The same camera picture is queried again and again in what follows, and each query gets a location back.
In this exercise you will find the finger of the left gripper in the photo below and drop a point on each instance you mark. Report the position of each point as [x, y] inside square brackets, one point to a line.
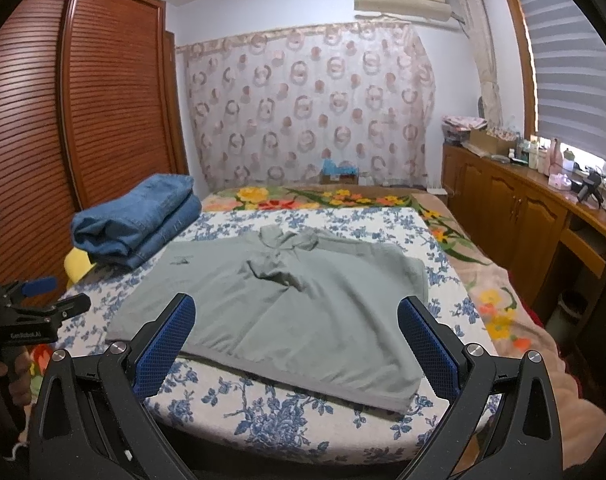
[27, 289]
[64, 309]

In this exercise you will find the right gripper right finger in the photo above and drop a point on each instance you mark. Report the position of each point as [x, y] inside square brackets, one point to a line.
[445, 360]

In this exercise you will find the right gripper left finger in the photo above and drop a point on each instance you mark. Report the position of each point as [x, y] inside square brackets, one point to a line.
[134, 370]

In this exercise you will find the grey-green pants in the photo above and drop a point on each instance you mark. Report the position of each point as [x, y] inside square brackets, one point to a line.
[308, 309]

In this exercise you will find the left hand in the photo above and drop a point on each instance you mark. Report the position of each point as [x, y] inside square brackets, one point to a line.
[19, 387]

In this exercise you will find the orange floral beige blanket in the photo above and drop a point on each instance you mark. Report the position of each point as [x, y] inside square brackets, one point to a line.
[512, 328]

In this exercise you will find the folded blue jeans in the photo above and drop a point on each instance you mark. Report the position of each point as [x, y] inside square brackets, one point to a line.
[130, 230]

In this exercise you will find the wooden sideboard cabinet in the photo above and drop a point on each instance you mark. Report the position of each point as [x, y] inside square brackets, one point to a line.
[550, 244]

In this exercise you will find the brown louvered wardrobe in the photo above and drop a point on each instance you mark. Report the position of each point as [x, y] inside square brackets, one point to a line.
[88, 109]

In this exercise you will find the pink bottle on cabinet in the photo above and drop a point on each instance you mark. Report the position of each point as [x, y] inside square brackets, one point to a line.
[555, 157]

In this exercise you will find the cardboard box on cabinet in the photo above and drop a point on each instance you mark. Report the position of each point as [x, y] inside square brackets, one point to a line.
[490, 144]

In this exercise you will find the blue item behind bed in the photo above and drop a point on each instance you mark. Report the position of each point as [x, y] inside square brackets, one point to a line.
[333, 173]

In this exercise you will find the stack of papers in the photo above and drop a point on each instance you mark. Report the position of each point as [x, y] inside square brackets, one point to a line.
[457, 129]

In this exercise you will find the pink circle patterned curtain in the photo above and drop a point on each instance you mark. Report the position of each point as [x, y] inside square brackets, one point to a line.
[270, 107]

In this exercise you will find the grey zebra window blind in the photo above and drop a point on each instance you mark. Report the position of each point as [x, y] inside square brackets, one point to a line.
[570, 74]

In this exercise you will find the beige side curtain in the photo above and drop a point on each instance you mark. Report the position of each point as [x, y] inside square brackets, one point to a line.
[477, 28]

